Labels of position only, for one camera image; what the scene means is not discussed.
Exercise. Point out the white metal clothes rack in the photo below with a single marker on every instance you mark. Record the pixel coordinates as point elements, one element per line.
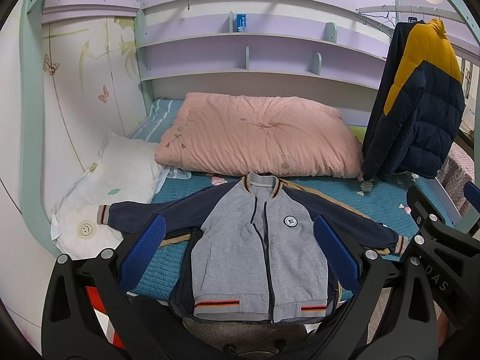
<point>411,8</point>

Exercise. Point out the pink quilted duvet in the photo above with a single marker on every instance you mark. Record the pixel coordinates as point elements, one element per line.
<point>283,136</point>

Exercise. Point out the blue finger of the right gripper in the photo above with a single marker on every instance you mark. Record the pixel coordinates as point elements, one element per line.
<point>472,195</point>

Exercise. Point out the teal bed frame post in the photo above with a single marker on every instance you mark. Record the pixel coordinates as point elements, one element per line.
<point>32,124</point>

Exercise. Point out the purple headboard shelf unit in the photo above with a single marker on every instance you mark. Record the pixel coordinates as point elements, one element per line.
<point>291,48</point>

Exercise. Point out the navy yellow puffer jacket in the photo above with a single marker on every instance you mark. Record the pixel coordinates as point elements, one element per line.
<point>419,104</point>

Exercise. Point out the grey navy baseball jacket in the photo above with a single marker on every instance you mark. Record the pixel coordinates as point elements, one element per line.
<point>252,256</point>

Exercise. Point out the white pillow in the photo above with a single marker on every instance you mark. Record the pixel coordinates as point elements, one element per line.
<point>125,170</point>

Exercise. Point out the small blue box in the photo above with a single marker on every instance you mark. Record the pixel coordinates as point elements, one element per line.
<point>240,23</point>

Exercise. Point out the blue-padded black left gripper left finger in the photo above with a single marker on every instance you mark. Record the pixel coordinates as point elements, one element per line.
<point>70,329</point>

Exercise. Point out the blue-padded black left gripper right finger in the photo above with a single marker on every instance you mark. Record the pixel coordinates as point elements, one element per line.
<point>409,329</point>

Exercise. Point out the blue striped pillow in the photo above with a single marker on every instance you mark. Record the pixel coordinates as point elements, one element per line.
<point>160,119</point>

